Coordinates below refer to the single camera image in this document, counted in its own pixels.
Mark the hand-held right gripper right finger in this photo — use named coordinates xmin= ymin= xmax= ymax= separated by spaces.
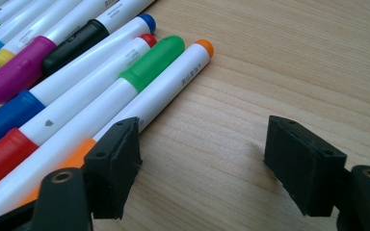
xmin=263 ymin=115 xmax=348 ymax=218

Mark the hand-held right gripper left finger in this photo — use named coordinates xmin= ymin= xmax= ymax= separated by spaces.
xmin=83 ymin=116 xmax=143 ymax=220

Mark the red marker pen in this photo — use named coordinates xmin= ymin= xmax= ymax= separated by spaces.
xmin=0 ymin=33 xmax=158 ymax=197

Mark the orange marker pen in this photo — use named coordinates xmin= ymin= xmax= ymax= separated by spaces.
xmin=18 ymin=38 xmax=215 ymax=208

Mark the light green marker pen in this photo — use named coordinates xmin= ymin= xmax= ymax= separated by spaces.
xmin=0 ymin=35 xmax=186 ymax=225

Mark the black marker pen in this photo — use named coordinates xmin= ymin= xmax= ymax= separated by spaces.
xmin=40 ymin=0 xmax=157 ymax=77

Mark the magenta marker pen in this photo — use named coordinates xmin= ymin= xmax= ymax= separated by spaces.
xmin=0 ymin=0 xmax=119 ymax=105

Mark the yellow marker pen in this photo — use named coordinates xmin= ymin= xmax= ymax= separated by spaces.
xmin=0 ymin=0 xmax=85 ymax=69

